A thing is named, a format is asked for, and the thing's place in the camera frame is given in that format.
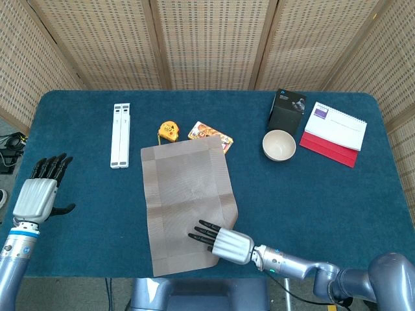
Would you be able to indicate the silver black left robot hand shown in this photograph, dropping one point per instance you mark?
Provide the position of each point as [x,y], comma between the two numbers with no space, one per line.
[34,197]

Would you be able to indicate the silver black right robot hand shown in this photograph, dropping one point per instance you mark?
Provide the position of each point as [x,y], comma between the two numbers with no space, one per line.
[233,246]

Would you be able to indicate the grey woven placemat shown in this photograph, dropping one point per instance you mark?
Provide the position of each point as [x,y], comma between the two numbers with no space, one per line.
[184,194]

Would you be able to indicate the beige bowl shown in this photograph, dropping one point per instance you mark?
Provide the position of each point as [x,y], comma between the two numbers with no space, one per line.
[279,145]

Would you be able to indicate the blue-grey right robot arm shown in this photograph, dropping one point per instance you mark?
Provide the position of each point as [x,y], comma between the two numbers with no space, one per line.
[356,275]

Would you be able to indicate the dark shoe with white sole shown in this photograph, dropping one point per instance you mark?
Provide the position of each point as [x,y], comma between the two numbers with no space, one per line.
[2,198]

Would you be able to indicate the blue-grey robot torso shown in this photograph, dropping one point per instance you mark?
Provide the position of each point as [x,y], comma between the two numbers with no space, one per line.
[194,294]

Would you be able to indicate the metal table leg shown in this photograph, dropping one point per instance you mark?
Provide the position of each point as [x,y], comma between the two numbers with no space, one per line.
[287,296]

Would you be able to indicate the blue felt table cover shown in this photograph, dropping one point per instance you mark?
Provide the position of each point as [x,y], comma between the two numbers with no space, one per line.
[291,201]

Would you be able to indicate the white folding laptop stand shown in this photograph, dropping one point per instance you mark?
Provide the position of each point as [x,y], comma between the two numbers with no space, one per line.
[120,136]

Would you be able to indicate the yellow food package box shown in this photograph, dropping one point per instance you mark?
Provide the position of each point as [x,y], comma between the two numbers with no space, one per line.
[202,129]

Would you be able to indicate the yellow tape measure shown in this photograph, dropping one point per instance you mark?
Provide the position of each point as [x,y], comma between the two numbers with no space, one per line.
[168,130]

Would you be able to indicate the black cube box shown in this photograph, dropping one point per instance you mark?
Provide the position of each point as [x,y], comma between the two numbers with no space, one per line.
[285,113]

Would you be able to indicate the white and red desk calendar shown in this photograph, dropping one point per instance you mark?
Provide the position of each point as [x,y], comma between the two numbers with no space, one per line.
[337,129]

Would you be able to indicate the woven wooden folding screen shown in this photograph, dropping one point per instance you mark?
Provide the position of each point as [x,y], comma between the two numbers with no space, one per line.
[210,42]

